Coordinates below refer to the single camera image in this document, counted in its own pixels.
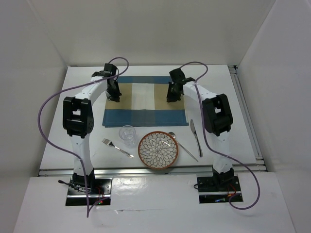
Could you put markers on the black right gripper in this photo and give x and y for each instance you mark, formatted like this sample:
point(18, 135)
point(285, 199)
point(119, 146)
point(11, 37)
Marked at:
point(170, 97)

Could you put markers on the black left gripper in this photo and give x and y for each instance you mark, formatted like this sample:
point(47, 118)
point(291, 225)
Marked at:
point(114, 96)

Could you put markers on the blue beige checked placemat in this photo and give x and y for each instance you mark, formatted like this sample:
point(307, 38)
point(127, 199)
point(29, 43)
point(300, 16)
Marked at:
point(143, 104)

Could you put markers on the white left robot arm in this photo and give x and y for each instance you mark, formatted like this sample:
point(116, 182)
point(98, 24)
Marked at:
point(78, 120)

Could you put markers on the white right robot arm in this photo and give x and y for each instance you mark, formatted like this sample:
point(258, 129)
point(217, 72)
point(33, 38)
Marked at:
point(216, 119)

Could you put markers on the silver spoon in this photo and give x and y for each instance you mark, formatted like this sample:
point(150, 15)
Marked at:
point(174, 136)

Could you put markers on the clear drinking glass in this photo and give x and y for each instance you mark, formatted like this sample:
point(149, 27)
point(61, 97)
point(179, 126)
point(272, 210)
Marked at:
point(127, 134)

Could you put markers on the silver fork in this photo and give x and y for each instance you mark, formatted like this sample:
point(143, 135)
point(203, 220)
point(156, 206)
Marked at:
point(110, 143)

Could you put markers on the silver table knife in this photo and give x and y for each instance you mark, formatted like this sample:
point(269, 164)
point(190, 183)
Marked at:
point(193, 129)

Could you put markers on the front aluminium rail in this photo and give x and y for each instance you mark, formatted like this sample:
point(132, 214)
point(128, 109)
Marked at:
point(133, 171)

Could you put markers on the aluminium rail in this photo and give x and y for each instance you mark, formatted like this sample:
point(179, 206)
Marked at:
point(246, 116)
point(133, 171)

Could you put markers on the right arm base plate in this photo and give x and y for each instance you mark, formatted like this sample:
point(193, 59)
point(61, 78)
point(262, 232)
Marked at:
point(209, 193)

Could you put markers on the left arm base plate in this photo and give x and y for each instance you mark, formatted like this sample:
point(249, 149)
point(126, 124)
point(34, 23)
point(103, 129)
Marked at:
point(100, 192)

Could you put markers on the right side aluminium rail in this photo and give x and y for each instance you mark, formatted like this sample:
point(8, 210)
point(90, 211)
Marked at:
point(246, 116)

